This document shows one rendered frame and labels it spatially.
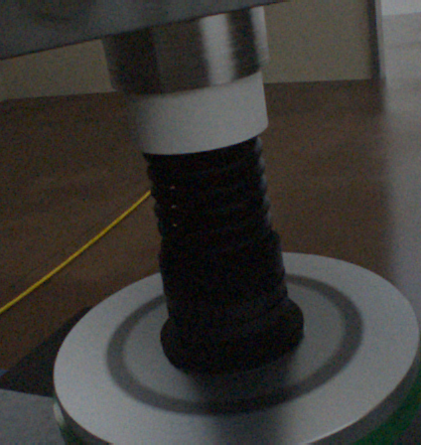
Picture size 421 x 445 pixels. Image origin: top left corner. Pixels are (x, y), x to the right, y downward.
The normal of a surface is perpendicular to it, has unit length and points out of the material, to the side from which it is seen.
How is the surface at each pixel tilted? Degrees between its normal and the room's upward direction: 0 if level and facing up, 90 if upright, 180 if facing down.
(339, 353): 0
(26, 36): 90
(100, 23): 90
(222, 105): 90
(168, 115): 90
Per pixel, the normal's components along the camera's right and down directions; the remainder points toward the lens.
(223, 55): 0.43, 0.29
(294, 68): -0.43, 0.41
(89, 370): -0.15, -0.91
